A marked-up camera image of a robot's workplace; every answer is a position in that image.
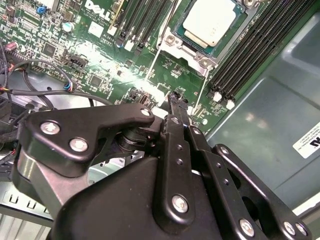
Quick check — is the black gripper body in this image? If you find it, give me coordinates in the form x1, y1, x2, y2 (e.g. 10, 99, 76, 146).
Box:
49, 156, 253, 240

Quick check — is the silver CPU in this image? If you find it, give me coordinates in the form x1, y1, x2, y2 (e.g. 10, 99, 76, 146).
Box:
174, 0, 248, 55

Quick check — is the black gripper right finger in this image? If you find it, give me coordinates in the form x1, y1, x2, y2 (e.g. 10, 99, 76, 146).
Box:
178, 98, 313, 240

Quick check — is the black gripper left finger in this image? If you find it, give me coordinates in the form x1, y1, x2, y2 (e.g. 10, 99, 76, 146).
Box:
11, 92, 196, 227

